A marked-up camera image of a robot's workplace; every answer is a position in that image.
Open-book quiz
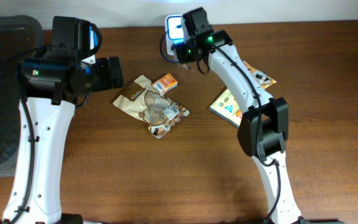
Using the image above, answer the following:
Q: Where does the beige brown snack pouch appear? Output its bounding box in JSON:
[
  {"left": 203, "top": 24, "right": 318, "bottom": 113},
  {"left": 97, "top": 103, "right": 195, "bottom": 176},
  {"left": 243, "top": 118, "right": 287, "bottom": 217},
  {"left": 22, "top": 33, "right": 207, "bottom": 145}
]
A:
[{"left": 113, "top": 75, "right": 190, "bottom": 138}]

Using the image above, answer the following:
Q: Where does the small orange box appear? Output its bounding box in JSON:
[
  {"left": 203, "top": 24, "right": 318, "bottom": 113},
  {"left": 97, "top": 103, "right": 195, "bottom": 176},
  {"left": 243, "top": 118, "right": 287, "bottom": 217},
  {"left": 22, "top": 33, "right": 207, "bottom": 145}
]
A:
[{"left": 152, "top": 73, "right": 178, "bottom": 96}]

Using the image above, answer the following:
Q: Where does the yellow chip bag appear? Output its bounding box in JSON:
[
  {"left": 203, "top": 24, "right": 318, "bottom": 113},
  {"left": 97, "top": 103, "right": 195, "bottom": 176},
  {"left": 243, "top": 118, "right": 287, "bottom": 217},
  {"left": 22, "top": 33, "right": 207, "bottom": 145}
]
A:
[{"left": 209, "top": 60, "right": 277, "bottom": 128}]

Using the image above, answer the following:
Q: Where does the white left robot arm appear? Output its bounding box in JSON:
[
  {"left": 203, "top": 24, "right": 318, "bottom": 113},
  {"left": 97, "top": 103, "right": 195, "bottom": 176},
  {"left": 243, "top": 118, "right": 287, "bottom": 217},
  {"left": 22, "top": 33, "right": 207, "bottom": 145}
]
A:
[{"left": 1, "top": 16, "right": 124, "bottom": 224}]

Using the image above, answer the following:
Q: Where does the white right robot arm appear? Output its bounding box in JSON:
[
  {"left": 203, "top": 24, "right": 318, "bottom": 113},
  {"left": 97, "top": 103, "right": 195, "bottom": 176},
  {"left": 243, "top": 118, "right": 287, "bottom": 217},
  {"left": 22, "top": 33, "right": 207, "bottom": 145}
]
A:
[{"left": 173, "top": 7, "right": 305, "bottom": 223}]

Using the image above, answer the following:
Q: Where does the white barcode scanner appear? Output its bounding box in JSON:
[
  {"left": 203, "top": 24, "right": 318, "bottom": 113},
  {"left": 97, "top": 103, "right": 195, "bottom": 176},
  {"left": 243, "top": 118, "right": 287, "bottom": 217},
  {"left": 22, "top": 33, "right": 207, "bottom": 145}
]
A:
[{"left": 165, "top": 14, "right": 184, "bottom": 56}]

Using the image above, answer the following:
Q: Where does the grey plastic basket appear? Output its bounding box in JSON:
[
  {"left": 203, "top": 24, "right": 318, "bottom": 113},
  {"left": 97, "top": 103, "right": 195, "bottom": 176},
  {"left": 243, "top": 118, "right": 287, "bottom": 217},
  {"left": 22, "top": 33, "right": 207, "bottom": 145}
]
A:
[{"left": 0, "top": 15, "right": 43, "bottom": 177}]

